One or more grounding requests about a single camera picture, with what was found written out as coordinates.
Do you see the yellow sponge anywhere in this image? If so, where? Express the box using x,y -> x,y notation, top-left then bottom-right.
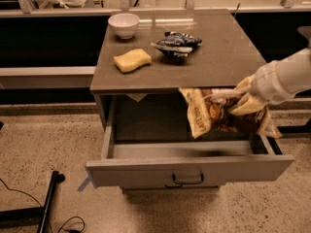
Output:
113,49 -> 152,73

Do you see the dark blue chip bag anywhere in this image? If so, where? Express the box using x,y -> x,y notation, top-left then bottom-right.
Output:
151,31 -> 202,58

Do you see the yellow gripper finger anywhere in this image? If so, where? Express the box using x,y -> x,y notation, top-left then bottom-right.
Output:
227,93 -> 267,116
235,76 -> 254,93

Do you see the blue floor tape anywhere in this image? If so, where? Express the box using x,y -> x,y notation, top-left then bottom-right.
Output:
78,176 -> 92,192

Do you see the grey cabinet with counter top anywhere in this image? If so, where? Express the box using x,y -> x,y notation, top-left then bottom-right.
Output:
90,10 -> 265,135

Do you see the brown chip bag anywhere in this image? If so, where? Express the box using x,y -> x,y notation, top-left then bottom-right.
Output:
179,88 -> 282,139

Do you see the black drawer handle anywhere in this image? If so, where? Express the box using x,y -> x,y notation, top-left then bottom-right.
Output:
165,173 -> 205,189

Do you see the open grey top drawer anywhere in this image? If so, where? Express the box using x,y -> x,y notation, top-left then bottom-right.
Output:
86,96 -> 294,190

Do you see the metal railing frame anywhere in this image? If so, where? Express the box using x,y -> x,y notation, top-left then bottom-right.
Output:
0,0 -> 311,18

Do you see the white bowl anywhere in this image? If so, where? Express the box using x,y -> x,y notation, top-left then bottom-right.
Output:
108,13 -> 140,39

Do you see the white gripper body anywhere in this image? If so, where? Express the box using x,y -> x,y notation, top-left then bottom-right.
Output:
250,61 -> 294,105

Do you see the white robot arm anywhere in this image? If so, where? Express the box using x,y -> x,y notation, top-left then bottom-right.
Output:
229,48 -> 311,116

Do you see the black stand base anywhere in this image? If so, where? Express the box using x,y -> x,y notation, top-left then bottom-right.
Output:
0,171 -> 65,233

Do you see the black floor cable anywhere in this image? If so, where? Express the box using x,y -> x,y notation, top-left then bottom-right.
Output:
0,177 -> 87,233

